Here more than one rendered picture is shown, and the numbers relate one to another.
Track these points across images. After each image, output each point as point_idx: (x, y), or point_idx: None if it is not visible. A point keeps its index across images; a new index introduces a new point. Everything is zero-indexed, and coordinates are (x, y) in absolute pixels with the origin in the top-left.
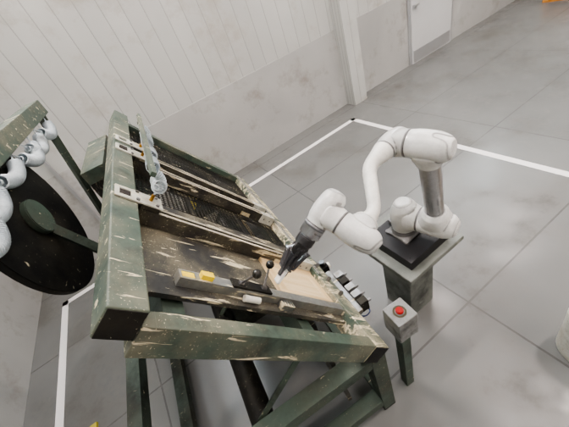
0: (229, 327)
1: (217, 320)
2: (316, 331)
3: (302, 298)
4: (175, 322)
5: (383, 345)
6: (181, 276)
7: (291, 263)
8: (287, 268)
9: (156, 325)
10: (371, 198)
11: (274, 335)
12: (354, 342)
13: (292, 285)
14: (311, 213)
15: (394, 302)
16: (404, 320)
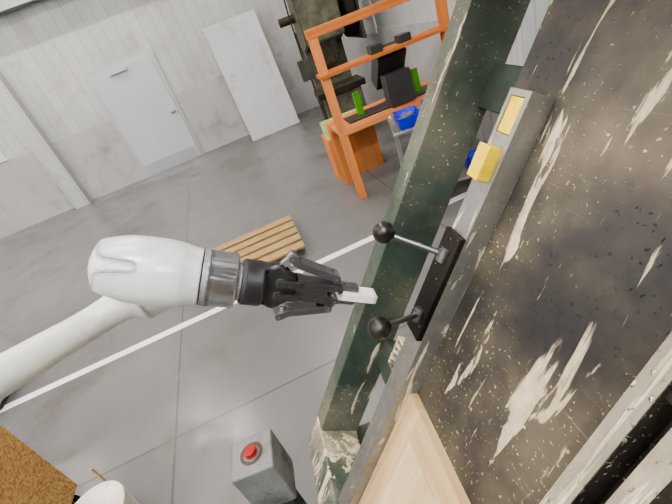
0: (417, 132)
1: (427, 117)
2: (359, 314)
3: (380, 415)
4: (449, 37)
5: (312, 433)
6: (510, 90)
7: (317, 292)
8: (334, 294)
9: (456, 3)
10: (68, 320)
11: (386, 212)
12: (332, 371)
13: (408, 493)
14: (186, 247)
15: (246, 474)
16: (256, 436)
